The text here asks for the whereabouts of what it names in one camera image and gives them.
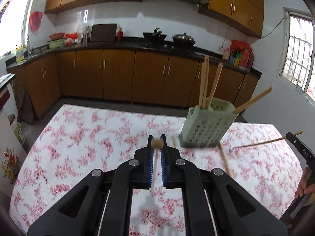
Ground wooden chopstick nine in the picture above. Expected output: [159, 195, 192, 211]
[231, 131, 304, 150]

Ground wooden chopstick seven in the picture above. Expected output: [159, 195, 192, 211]
[233, 86, 272, 113]

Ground wooden chopstick three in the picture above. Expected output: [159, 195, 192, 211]
[171, 135, 177, 149]

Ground wooden chopstick one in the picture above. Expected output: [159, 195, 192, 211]
[151, 138, 164, 150]

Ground wooden chopstick six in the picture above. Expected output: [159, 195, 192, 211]
[206, 62, 223, 109]

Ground wooden chopstick four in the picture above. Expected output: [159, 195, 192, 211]
[199, 62, 207, 109]

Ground wooden chopstick two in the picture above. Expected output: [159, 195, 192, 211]
[217, 142, 232, 177]

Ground wooden chopstick eight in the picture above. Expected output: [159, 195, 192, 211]
[233, 87, 272, 114]

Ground wooden chopstick five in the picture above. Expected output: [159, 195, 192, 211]
[202, 56, 209, 109]

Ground barred kitchen window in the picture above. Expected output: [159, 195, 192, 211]
[280, 11, 314, 102]

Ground brown lower kitchen cabinets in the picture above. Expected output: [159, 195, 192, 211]
[6, 47, 263, 125]

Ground person right hand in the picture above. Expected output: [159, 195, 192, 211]
[294, 167, 315, 207]

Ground floral red white tablecloth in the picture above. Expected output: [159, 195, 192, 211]
[10, 104, 303, 233]

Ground green perforated utensil holder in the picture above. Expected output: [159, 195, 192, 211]
[179, 98, 238, 148]

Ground red bag with condiments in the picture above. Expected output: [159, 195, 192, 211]
[223, 40, 254, 71]

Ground black lidded pot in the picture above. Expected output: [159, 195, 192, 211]
[172, 32, 195, 47]

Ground stacked basins on counter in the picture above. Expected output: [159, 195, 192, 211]
[47, 32, 65, 49]

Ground yellow detergent bottle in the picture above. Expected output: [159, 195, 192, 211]
[16, 45, 25, 62]

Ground dark cutting board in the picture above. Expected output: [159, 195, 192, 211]
[90, 23, 118, 42]

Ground red bottle on counter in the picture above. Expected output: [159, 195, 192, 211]
[117, 27, 123, 41]

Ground red plastic bag hanging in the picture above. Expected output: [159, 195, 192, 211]
[29, 11, 43, 32]

